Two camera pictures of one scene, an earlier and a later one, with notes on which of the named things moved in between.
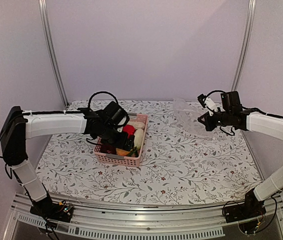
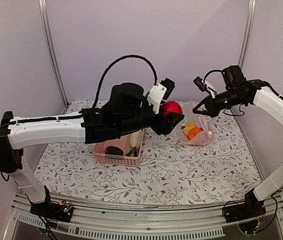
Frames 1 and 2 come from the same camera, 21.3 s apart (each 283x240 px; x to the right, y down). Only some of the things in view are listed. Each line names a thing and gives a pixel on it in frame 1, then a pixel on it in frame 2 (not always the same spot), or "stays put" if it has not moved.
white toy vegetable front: [138, 138] stays put
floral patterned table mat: [176, 168] stays put
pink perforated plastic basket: [119, 159] stays put
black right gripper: [209, 126] → [212, 110]
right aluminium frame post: [242, 58] stays put
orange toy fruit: [121, 152] → [193, 132]
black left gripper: [121, 143] → [166, 125]
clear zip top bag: [187, 119] → [197, 133]
